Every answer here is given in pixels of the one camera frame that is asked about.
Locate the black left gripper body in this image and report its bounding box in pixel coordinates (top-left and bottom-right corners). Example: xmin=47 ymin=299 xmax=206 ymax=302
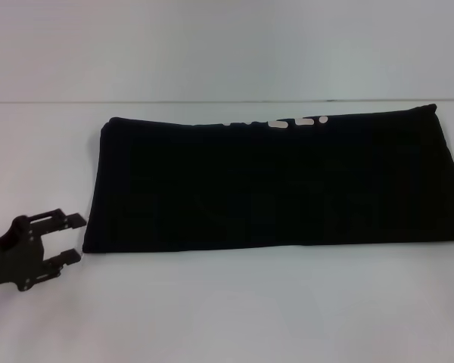
xmin=0 ymin=214 xmax=48 ymax=293

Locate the black shirt with FREE print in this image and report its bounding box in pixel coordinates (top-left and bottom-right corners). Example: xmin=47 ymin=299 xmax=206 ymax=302
xmin=82 ymin=103 xmax=454 ymax=255

